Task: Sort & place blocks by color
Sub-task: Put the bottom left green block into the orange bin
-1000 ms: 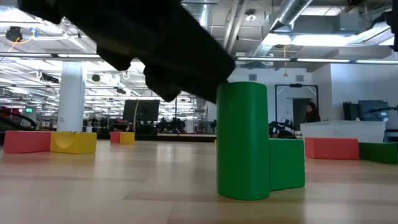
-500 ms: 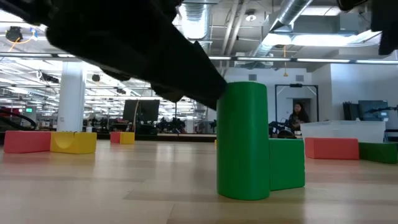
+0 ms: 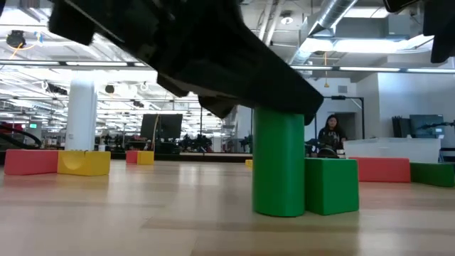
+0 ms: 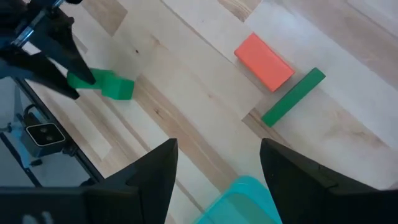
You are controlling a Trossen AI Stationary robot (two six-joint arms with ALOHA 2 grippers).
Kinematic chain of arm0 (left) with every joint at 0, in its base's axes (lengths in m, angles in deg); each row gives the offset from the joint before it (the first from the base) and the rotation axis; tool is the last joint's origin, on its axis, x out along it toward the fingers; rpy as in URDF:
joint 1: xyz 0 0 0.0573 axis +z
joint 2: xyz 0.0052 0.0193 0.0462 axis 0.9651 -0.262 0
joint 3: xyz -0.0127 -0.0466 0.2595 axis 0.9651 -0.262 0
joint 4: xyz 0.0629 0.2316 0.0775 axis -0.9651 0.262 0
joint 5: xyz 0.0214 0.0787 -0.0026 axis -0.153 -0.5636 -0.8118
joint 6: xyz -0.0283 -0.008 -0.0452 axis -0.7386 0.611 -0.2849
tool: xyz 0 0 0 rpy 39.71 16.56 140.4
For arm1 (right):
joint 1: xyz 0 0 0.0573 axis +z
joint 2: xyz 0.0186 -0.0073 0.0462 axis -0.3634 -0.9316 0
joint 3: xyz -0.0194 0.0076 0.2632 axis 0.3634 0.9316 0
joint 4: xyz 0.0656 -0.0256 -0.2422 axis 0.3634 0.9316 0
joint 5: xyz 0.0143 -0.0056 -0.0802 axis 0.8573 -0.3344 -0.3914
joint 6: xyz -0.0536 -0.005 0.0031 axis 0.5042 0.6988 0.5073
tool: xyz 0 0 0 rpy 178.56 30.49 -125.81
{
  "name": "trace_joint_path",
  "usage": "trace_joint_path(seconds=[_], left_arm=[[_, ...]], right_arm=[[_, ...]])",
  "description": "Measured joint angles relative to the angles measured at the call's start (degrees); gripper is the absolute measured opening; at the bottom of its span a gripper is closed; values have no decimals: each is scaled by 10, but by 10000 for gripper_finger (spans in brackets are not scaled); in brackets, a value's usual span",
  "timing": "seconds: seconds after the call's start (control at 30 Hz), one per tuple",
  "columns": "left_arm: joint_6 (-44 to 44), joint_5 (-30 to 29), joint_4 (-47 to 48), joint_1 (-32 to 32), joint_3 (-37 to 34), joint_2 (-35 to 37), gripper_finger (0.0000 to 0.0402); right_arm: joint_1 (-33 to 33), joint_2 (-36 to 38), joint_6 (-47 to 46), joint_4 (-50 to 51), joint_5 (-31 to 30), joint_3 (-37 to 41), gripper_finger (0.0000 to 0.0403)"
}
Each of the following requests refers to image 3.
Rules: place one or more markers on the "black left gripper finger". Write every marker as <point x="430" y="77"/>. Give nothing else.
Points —
<point x="220" y="108"/>
<point x="249" y="78"/>

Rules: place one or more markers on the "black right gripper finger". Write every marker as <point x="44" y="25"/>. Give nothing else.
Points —
<point x="398" y="4"/>

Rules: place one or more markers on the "green cylinder block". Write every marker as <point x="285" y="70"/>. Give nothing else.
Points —
<point x="279" y="163"/>

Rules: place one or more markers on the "small yellow cube block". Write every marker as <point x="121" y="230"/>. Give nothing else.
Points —
<point x="145" y="158"/>

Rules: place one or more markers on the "small red cube block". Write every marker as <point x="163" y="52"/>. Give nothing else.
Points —
<point x="132" y="157"/>

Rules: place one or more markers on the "green cube block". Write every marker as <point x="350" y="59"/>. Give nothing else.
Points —
<point x="331" y="186"/>

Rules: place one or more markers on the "yellow arch block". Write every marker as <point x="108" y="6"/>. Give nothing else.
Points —
<point x="90" y="165"/>

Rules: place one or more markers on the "green rectangular block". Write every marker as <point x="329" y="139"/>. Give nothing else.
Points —
<point x="433" y="174"/>

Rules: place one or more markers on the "red rectangular block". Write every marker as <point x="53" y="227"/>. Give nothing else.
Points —
<point x="384" y="170"/>
<point x="31" y="162"/>

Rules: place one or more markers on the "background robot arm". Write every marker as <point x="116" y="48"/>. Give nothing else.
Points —
<point x="197" y="142"/>

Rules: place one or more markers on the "black monitor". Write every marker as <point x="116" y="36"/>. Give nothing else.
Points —
<point x="167" y="126"/>

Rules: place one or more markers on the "ceiling light bar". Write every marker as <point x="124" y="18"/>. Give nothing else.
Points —
<point x="96" y="64"/>
<point x="369" y="69"/>

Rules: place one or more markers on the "white round ceiling device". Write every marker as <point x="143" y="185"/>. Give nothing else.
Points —
<point x="287" y="20"/>

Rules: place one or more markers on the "yellow hanging pendant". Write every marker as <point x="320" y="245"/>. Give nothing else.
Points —
<point x="326" y="84"/>

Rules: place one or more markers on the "dark screen monitor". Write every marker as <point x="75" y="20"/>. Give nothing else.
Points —
<point x="426" y="124"/>

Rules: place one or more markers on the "person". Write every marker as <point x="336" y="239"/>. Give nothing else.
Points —
<point x="332" y="135"/>

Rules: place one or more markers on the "black panel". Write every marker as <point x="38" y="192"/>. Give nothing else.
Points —
<point x="401" y="126"/>

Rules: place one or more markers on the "white pillar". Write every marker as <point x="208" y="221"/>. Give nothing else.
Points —
<point x="81" y="113"/>

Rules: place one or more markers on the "black round chair back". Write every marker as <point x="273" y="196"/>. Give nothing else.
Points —
<point x="327" y="153"/>

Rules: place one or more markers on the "black gantry stand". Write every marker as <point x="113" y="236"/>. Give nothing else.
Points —
<point x="362" y="117"/>

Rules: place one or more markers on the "clear plastic bin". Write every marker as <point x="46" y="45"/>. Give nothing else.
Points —
<point x="391" y="147"/>

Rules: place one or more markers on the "green exit sign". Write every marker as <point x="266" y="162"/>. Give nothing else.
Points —
<point x="33" y="125"/>

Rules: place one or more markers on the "black table frame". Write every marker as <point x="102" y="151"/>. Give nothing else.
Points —
<point x="199" y="159"/>

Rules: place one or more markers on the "silver spiral ceiling duct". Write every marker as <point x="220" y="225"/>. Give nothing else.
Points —
<point x="334" y="10"/>

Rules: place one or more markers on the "grey wall vent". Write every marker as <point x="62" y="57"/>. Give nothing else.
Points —
<point x="342" y="89"/>

